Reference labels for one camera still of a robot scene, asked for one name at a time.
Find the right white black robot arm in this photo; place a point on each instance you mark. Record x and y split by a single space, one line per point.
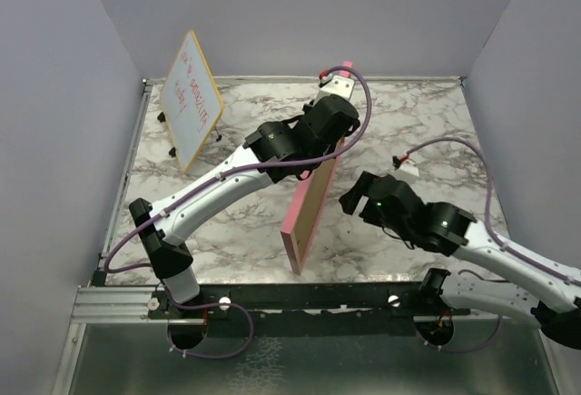
532 288

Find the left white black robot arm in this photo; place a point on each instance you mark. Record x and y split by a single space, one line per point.
273 152

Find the small yellow-framed whiteboard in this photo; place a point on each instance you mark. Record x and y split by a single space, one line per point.
191 102

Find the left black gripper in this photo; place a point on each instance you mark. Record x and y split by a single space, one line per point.
330 149

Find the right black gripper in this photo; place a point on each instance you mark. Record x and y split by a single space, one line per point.
350 199

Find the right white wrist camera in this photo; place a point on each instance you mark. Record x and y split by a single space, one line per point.
404 166

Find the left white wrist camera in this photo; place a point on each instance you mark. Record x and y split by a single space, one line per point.
336 85

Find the pink picture frame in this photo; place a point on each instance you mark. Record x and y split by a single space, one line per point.
302 218

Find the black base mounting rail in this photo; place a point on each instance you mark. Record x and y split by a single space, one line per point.
330 309

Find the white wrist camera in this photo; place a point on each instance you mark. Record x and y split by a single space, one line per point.
404 166
336 85

